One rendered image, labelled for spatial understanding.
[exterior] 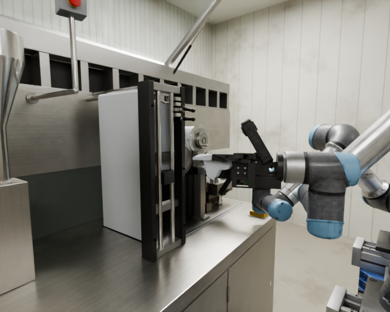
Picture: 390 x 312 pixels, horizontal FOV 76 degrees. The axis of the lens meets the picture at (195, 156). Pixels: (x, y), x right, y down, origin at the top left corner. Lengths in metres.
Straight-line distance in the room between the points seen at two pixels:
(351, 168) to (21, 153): 0.98
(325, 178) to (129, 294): 0.53
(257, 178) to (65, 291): 0.55
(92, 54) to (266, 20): 3.09
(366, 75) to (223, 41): 2.03
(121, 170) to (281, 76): 3.01
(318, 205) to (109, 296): 0.54
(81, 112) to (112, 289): 0.69
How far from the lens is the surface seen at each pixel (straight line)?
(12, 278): 0.84
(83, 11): 0.83
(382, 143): 0.76
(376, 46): 3.49
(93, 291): 0.75
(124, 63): 1.30
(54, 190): 1.10
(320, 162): 0.60
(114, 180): 1.01
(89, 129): 1.14
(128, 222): 0.99
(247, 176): 0.60
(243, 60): 3.99
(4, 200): 0.77
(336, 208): 0.62
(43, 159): 1.07
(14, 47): 0.76
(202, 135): 1.11
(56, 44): 1.14
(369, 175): 1.33
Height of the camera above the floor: 1.31
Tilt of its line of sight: 7 degrees down
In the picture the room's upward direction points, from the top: straight up
